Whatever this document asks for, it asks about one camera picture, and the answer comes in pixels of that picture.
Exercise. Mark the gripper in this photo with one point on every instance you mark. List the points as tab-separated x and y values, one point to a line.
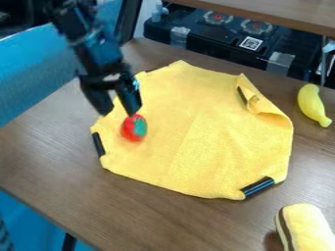
104	74

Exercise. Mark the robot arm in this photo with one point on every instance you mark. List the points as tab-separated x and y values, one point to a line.
83	26

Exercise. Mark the yellow cloth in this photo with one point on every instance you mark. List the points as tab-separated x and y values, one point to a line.
205	137

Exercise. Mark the black toy stove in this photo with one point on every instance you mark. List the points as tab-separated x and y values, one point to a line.
235	39

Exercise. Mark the yellow toy banana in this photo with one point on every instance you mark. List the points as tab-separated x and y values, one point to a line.
313	105

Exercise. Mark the yellow plush toy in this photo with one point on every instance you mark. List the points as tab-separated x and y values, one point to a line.
307	228

